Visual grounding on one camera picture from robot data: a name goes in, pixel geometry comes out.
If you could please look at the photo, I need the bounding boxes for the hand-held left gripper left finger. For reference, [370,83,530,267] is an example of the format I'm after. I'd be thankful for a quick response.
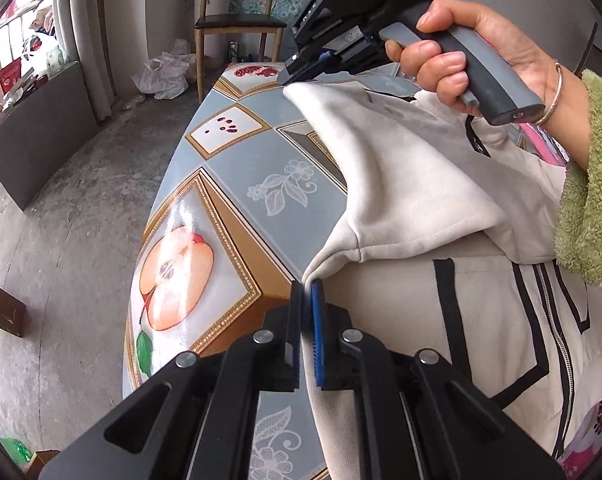
[38,280,304,480]

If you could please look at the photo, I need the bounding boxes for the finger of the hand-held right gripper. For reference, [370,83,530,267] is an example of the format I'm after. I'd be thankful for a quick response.
[281,50,339,86]

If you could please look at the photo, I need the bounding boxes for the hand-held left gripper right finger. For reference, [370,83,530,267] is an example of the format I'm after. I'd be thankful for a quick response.
[308,279,566,480]

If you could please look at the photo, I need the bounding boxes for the cream zip jacket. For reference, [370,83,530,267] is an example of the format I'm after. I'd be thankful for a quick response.
[283,80,602,480]

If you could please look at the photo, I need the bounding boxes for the person's right forearm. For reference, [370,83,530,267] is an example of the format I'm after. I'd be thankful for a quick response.
[543,60,602,286]

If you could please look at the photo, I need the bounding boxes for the person's right hand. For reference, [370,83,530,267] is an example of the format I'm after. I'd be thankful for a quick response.
[386,0,564,126]

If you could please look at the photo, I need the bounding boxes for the wooden chair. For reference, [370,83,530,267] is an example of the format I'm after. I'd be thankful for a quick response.
[193,0,289,103]

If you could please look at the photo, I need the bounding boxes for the fruit-print tablecloth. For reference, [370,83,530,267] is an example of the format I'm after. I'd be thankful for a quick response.
[124,60,482,480]

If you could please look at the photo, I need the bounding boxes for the white plastic bag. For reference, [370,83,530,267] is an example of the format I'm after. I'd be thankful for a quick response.
[131,37,199,101]

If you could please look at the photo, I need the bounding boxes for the white curtain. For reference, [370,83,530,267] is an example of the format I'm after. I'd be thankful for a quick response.
[51,0,117,123]

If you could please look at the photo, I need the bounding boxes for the white printed bag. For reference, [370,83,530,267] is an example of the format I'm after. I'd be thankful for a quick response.
[24,35,66,78]

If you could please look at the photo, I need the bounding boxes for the cardboard box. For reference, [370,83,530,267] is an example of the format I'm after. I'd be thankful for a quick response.
[24,450,62,476]

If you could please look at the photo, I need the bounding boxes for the grey cabinet with clutter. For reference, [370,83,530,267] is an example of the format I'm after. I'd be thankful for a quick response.
[0,60,102,211]

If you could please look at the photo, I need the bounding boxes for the brown box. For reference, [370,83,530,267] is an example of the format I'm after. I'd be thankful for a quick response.
[0,280,27,338]

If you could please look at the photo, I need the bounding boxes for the red box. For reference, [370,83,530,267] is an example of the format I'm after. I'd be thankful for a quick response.
[0,57,23,96]

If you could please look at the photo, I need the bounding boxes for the pink floral blanket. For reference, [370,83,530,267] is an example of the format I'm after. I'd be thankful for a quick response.
[518,120,602,473]

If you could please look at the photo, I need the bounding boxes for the metal window railing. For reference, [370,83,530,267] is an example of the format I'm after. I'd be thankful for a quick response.
[0,10,34,86]

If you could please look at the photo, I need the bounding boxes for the green plastic bag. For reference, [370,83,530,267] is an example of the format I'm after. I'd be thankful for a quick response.
[0,437,32,468]

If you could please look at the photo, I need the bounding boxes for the silver bracelet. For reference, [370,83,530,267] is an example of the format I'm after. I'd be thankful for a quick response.
[531,61,565,127]

